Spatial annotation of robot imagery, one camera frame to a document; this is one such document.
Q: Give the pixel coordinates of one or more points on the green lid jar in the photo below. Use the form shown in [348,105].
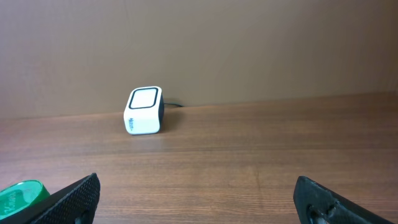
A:
[21,195]

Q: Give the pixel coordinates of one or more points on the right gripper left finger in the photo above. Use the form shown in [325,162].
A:
[76,203]

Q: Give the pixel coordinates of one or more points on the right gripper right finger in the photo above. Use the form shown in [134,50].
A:
[317,204]

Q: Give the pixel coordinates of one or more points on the white barcode scanner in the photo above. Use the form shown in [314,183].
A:
[144,111]

